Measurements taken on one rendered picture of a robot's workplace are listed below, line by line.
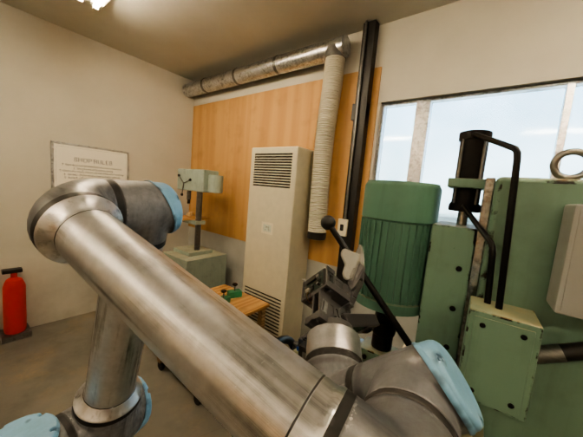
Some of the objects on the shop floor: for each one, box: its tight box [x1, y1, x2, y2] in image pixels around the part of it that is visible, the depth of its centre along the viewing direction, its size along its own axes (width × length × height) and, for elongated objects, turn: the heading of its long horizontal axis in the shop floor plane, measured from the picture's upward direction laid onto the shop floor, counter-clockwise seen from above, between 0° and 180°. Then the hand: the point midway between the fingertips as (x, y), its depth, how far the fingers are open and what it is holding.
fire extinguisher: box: [0, 267, 32, 344], centre depth 228 cm, size 18×19×60 cm
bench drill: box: [163, 168, 226, 288], centre depth 281 cm, size 48×62×158 cm
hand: (337, 263), depth 64 cm, fingers open, 14 cm apart
